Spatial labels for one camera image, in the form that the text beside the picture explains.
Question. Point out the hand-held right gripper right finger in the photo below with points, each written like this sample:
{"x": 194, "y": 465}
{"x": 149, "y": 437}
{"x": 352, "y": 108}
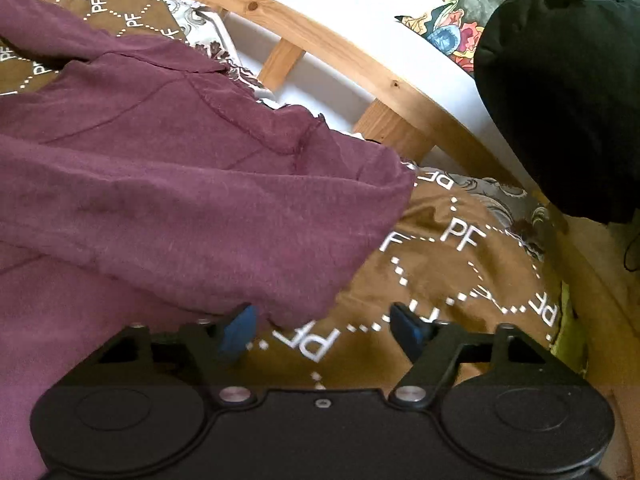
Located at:
{"x": 407, "y": 332}

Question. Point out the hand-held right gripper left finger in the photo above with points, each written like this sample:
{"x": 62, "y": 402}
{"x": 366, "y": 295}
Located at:
{"x": 239, "y": 332}

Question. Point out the maroon garment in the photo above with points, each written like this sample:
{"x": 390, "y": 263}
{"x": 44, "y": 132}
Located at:
{"x": 150, "y": 185}

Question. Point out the brown printed blanket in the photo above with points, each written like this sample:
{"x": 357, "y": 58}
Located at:
{"x": 450, "y": 270}

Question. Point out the yellow-green cloth strip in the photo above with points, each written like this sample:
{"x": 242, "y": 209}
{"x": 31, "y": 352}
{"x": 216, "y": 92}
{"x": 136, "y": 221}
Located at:
{"x": 570, "y": 325}

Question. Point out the black cloth bundle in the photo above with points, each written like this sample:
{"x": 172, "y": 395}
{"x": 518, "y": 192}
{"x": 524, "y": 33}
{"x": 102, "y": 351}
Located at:
{"x": 565, "y": 90}

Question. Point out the colourful printed cloth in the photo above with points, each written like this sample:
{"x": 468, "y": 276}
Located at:
{"x": 450, "y": 30}

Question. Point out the wooden bed frame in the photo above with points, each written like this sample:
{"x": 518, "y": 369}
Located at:
{"x": 350, "y": 55}

